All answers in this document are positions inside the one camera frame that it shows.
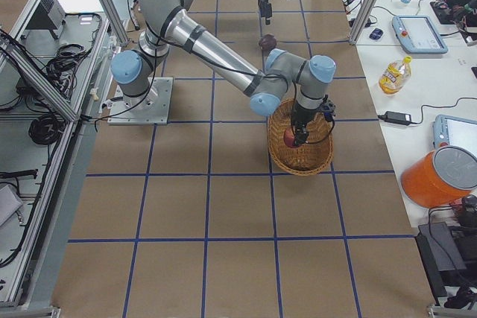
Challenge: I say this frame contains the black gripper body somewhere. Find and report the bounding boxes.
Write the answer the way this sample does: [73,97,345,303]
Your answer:
[291,100,320,127]
[259,0,272,13]

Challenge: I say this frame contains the red yellow apple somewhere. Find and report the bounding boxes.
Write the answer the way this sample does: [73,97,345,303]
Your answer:
[283,127,297,148]

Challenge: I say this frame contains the dark red apple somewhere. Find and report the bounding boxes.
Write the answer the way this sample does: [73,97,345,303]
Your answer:
[259,34,277,51]

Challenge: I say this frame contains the wicker basket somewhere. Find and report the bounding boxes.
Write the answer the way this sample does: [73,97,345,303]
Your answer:
[268,99,334,176]

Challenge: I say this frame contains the black power adapter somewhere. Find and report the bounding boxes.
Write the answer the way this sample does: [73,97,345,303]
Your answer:
[378,111,412,126]

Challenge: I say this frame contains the yellow drink bottle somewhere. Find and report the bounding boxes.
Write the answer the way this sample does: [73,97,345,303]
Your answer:
[378,55,413,95]

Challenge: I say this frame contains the black computer mouse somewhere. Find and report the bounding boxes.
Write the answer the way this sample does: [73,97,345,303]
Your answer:
[369,28,384,40]

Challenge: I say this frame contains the left teach pendant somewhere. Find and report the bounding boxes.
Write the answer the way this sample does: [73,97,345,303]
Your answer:
[391,16,448,54]

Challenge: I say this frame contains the teach pendant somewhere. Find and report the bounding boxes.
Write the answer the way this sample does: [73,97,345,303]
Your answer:
[432,115,477,156]
[391,16,448,54]

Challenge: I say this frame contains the right teach pendant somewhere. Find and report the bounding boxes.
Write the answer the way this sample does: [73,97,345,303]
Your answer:
[432,115,477,156]

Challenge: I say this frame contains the orange bucket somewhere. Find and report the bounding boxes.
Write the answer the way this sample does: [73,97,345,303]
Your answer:
[400,145,476,209]

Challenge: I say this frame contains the grey control box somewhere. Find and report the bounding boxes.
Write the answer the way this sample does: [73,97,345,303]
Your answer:
[26,0,66,39]

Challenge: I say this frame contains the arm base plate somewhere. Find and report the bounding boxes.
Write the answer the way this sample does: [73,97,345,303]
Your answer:
[107,77,174,125]

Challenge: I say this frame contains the coiled black cables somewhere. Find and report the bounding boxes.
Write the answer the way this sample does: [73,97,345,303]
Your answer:
[28,112,63,146]

